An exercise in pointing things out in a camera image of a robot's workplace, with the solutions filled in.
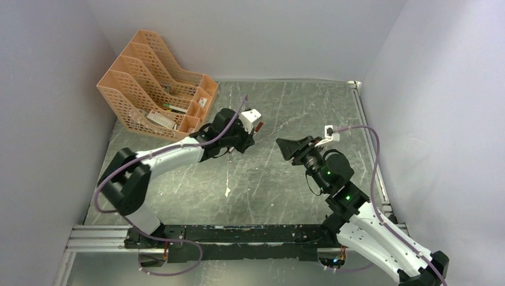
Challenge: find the black green marker in organizer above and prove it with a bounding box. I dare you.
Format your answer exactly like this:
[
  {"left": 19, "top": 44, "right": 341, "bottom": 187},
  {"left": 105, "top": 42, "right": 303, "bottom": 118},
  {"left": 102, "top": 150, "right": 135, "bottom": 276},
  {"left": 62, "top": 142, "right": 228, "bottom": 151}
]
[{"left": 163, "top": 104, "right": 188, "bottom": 114}]

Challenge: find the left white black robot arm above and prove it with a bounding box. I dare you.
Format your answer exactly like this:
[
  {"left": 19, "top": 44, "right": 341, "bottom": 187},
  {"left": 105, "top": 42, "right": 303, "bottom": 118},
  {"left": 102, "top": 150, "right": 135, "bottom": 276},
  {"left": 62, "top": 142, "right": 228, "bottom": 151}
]
[{"left": 97, "top": 108, "right": 261, "bottom": 248}]

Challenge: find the brown pen cap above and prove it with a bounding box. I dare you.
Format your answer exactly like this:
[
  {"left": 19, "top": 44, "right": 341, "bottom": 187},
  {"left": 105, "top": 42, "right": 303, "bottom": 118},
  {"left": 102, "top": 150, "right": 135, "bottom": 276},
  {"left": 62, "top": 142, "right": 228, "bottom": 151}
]
[{"left": 254, "top": 122, "right": 264, "bottom": 133}]

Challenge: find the aluminium rail frame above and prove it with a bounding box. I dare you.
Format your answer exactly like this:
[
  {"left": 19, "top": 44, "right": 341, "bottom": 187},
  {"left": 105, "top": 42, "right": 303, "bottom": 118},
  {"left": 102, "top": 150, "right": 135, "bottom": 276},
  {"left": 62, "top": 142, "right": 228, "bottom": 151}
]
[{"left": 53, "top": 80, "right": 425, "bottom": 286}]

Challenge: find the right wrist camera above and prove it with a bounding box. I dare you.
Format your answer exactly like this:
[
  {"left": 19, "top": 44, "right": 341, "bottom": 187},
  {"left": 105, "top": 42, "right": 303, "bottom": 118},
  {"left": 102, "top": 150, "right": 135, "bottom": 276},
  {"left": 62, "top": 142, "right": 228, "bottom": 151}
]
[{"left": 315, "top": 125, "right": 340, "bottom": 147}]

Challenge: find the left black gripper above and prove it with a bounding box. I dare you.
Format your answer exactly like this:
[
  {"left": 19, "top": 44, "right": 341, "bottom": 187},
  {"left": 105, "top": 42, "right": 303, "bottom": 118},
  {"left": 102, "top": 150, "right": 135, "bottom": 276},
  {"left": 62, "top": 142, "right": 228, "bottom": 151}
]
[{"left": 221, "top": 120, "right": 256, "bottom": 154}]

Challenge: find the peach plastic file organizer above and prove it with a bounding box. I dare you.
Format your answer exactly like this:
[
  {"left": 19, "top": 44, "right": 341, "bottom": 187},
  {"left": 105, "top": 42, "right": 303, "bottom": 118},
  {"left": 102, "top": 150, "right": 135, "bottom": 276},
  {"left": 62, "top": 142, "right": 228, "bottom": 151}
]
[{"left": 97, "top": 30, "right": 219, "bottom": 141}]

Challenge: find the white calculator box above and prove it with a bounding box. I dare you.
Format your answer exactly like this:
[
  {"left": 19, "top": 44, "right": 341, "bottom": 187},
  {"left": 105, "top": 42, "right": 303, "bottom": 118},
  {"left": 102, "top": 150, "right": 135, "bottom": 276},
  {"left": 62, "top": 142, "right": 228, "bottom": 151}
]
[{"left": 146, "top": 110, "right": 177, "bottom": 130}]

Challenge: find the white staple box upper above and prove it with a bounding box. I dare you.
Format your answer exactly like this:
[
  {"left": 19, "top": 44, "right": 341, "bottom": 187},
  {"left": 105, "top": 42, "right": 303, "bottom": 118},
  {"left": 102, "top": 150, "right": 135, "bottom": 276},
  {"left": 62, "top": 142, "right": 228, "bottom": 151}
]
[{"left": 198, "top": 98, "right": 208, "bottom": 107}]

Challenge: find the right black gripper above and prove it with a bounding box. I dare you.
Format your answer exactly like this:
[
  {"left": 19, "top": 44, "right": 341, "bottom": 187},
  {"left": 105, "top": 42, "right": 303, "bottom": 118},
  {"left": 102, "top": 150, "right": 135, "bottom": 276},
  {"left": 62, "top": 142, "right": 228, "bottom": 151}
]
[{"left": 276, "top": 135, "right": 330, "bottom": 193}]

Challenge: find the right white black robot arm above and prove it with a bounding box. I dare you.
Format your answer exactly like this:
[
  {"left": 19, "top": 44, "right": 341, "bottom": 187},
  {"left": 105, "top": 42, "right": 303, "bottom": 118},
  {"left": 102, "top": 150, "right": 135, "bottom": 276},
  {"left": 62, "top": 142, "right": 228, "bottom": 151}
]
[{"left": 276, "top": 136, "right": 449, "bottom": 285}]

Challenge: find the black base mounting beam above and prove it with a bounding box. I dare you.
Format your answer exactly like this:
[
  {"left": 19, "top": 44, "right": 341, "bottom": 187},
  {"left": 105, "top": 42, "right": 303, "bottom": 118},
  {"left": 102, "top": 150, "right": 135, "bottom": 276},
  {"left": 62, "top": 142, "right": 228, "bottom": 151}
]
[{"left": 124, "top": 224, "right": 341, "bottom": 263}]

